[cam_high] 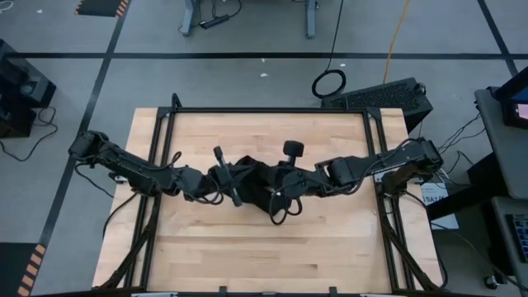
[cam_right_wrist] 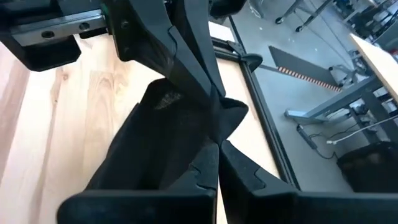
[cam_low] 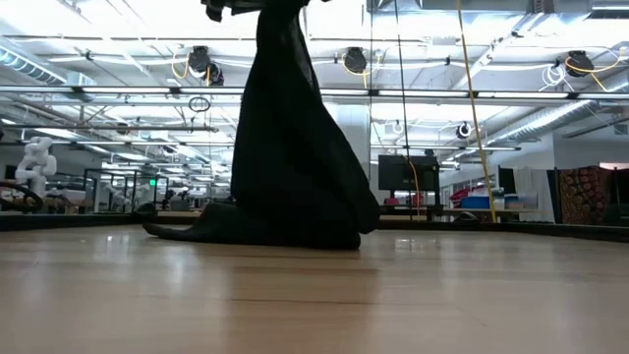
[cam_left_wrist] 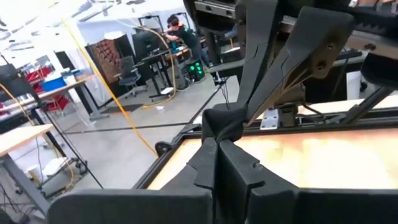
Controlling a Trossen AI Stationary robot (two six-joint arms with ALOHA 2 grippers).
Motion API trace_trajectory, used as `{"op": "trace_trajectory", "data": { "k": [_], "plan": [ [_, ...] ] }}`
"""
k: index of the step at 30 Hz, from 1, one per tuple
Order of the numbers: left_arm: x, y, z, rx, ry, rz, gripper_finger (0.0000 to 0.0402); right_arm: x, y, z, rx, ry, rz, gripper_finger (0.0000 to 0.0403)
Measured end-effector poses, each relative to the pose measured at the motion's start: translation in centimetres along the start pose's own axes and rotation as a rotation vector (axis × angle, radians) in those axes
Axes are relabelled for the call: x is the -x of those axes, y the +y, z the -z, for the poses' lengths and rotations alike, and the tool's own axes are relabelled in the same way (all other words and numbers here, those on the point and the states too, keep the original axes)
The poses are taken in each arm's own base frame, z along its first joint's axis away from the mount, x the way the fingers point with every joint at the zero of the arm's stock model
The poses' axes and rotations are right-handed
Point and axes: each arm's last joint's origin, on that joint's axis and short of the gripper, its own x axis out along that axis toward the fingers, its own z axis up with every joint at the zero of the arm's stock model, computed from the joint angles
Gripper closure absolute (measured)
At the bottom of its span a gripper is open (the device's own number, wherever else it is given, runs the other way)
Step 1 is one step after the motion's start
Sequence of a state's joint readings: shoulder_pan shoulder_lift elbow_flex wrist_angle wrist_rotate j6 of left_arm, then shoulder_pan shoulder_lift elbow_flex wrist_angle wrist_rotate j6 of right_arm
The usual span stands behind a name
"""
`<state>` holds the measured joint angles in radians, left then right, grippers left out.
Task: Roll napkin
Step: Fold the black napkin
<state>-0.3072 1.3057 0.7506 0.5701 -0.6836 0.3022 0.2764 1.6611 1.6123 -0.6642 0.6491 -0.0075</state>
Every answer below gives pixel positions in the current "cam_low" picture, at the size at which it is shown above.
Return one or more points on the small black monitor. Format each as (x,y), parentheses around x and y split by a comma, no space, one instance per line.
(506,179)

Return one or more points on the red patterned cloth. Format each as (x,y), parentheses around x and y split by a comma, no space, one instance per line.
(585,196)

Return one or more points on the black station frame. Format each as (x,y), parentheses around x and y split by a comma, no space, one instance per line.
(108,170)

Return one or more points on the white robot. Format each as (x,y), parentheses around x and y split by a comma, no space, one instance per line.
(37,162)

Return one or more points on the white hanging cloth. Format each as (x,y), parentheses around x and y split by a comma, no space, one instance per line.
(535,192)

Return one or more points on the black cloth napkin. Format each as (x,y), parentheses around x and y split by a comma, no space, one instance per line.
(295,147)

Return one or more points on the black curved tube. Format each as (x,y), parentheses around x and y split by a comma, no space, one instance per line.
(30,192)

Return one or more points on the blue plastic bin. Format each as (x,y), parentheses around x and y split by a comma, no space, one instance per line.
(474,202)

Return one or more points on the rectangular ceiling air duct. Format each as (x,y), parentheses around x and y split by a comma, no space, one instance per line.
(29,66)

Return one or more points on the long ceiling light bar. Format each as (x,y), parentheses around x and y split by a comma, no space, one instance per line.
(123,90)

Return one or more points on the silver spiral air duct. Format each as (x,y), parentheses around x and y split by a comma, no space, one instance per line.
(540,120)

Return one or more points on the black monitor on stand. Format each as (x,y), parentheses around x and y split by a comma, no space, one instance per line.
(403,172)

